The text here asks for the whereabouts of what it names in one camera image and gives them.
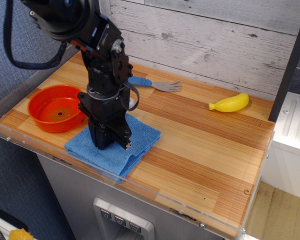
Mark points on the dark grey right post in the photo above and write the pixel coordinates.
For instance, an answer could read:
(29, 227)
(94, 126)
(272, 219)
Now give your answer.
(286, 80)

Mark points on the orange pot with grey handle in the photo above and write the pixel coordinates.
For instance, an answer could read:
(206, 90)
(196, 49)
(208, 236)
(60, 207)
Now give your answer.
(55, 109)

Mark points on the grey dispenser button panel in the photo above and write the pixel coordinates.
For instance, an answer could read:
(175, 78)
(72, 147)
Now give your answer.
(116, 223)

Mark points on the blue towel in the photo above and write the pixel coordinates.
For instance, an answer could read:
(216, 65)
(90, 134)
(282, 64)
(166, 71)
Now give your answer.
(114, 161)

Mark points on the clear acrylic table guard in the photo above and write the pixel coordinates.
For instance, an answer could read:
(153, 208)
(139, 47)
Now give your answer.
(231, 63)

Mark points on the silver toy fridge cabinet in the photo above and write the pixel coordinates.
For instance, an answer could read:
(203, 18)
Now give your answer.
(76, 191)

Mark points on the yellow toy banana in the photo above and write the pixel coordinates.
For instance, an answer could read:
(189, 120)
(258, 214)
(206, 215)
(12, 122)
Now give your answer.
(231, 104)

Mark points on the fork with blue handle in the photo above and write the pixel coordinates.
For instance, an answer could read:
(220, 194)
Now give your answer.
(159, 85)

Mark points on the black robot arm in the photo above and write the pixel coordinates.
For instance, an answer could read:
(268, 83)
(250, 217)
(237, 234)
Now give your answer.
(80, 23)

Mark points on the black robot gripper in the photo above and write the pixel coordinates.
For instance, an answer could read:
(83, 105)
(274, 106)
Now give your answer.
(107, 116)

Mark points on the white grooved side unit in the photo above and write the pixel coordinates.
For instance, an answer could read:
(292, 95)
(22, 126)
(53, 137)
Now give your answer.
(281, 168)

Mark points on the black and yellow object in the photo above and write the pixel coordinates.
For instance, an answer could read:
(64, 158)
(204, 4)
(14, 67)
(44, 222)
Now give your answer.
(12, 228)

